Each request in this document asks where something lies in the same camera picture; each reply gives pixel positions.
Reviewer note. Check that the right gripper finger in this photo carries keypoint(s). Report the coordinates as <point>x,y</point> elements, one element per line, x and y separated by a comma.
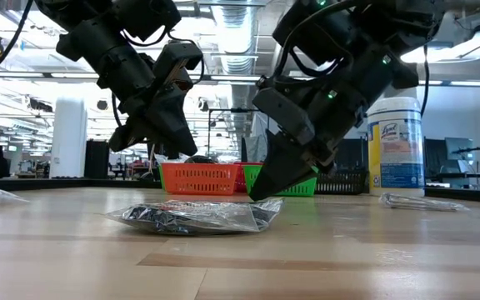
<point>324,166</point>
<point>281,171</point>

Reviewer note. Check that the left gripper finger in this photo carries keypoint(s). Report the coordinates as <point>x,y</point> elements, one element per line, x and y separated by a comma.
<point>125,137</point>
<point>173,125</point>

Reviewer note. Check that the bagged black round hairbrush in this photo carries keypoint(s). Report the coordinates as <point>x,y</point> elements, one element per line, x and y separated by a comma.
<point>201,159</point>
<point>194,216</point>

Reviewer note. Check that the bagged nail clipper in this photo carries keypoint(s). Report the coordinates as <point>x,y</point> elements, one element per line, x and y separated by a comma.
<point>423,203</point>

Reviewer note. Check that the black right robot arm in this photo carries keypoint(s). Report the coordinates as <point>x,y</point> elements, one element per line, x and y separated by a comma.
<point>390,25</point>

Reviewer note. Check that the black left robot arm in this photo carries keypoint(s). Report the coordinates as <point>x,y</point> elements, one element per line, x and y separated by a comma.
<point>98,41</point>

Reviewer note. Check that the black plastic basket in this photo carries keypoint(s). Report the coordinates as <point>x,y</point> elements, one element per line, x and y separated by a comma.
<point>344,182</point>

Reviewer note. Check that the green plastic basket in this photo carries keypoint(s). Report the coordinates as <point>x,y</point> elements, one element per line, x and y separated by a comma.
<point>304,189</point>
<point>161,179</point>

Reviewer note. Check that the black partition panel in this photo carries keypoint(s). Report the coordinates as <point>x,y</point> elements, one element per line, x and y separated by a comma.
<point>350,152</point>

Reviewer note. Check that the black cabinet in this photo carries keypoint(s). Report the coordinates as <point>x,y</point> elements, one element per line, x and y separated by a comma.
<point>96,158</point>

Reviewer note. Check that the white building column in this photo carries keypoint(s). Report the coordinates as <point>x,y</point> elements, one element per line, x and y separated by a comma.
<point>69,137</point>

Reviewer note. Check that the orange plastic basket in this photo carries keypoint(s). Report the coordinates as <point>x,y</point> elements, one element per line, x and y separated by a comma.
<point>200,179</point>

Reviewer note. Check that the Lysol wipes canister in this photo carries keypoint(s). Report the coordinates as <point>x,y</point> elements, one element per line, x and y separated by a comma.
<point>396,146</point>

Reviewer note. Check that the long light strip bar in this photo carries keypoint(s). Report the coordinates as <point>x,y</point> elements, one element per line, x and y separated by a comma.
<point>452,82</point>

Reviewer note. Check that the grey background monitor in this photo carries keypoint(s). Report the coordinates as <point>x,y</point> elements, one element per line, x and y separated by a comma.
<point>456,152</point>

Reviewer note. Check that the black background rig frame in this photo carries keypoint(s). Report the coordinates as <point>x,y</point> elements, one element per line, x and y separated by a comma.
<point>223,110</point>

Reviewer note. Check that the silver ventilation duct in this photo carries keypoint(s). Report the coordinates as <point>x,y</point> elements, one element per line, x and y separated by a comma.
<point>236,37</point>

